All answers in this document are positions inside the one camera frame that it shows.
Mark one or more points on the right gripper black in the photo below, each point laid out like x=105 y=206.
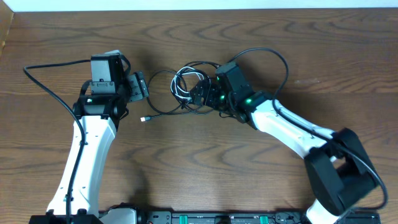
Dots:
x=204 y=94

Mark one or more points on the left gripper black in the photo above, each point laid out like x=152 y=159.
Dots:
x=137 y=86

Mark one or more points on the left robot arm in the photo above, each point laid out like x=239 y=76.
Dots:
x=101 y=104

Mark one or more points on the cardboard panel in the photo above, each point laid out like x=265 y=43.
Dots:
x=6 y=18

